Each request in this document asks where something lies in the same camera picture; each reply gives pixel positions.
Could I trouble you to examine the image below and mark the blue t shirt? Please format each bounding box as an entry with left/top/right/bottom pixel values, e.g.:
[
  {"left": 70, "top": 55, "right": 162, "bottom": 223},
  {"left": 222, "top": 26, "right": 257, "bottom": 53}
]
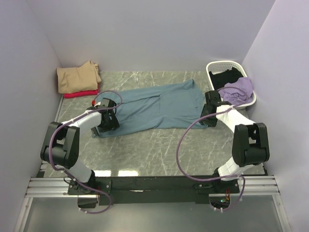
[{"left": 93, "top": 79, "right": 204, "bottom": 138}]

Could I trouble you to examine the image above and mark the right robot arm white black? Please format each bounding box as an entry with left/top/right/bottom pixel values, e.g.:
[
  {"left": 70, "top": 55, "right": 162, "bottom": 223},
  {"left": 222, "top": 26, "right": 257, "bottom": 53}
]
[{"left": 200, "top": 90, "right": 270, "bottom": 193}]

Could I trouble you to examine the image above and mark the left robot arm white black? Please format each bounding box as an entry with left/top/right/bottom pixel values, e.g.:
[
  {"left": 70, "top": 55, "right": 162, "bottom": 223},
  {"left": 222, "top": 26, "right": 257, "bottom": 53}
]
[{"left": 40, "top": 98, "right": 119, "bottom": 194}]

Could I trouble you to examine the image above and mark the folded pink t shirt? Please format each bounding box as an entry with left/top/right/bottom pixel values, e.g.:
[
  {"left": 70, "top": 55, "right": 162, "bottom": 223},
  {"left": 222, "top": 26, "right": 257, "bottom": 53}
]
[{"left": 63, "top": 89, "right": 98, "bottom": 99}]

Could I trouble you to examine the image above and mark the black t shirt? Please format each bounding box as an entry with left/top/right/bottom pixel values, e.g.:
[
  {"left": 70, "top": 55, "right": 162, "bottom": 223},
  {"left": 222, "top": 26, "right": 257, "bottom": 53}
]
[{"left": 209, "top": 67, "right": 243, "bottom": 90}]

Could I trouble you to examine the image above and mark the purple t shirt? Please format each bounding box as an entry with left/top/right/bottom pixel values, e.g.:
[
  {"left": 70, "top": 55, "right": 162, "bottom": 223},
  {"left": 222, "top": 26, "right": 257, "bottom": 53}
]
[{"left": 218, "top": 77, "right": 253, "bottom": 105}]

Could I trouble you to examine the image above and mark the folded beige t shirt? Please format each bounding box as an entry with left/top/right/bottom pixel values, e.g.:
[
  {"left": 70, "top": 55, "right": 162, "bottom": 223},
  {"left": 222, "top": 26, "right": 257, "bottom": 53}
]
[{"left": 56, "top": 61, "right": 101, "bottom": 94}]

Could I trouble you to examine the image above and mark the white plastic laundry basket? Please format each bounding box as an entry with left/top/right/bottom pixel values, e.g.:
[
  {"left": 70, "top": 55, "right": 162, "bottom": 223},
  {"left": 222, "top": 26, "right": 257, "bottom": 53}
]
[{"left": 206, "top": 60, "right": 256, "bottom": 109}]

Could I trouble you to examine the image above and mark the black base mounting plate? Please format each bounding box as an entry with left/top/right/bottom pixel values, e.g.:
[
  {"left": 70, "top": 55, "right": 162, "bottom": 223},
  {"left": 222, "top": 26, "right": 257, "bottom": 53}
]
[{"left": 67, "top": 175, "right": 242, "bottom": 210}]

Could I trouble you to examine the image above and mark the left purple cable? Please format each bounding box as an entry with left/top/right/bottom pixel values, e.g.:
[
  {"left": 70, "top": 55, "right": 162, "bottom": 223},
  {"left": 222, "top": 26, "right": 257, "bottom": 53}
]
[{"left": 48, "top": 90, "right": 123, "bottom": 215}]

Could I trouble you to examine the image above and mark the aluminium rail frame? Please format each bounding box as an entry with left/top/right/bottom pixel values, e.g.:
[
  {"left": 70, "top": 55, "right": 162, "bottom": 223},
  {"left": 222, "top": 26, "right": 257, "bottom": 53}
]
[{"left": 13, "top": 102, "right": 290, "bottom": 232}]

